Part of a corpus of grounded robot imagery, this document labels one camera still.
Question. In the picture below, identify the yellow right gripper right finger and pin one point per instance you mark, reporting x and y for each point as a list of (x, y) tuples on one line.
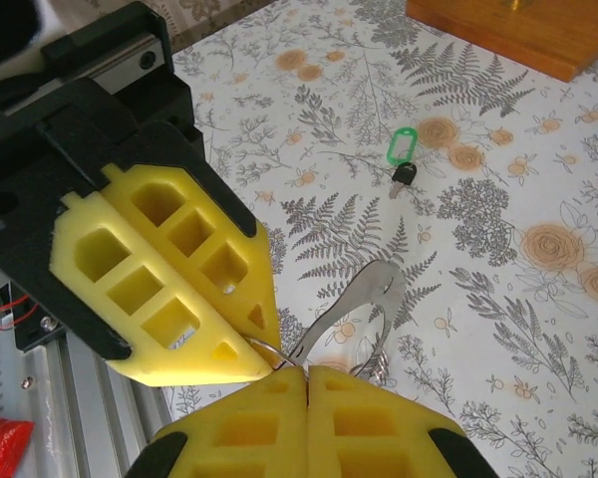
[(379, 438)]

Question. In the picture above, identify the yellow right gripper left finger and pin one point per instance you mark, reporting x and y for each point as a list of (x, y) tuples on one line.
[(239, 438)]

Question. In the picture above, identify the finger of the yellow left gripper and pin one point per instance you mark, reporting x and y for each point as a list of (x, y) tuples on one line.
[(189, 224), (129, 299)]

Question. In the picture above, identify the fish-shaped metal keyring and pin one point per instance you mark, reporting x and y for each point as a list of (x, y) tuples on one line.
[(369, 291)]

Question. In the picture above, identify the key with green tag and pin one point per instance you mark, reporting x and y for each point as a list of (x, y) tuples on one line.
[(405, 174)]

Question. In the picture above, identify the red snack packet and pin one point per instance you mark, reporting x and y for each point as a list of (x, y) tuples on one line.
[(0, 448)]

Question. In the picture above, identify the gold jewelry stand wooden base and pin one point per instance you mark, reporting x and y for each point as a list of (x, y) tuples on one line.
[(528, 35)]

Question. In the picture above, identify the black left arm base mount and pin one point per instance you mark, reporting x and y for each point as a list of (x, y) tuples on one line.
[(35, 328)]

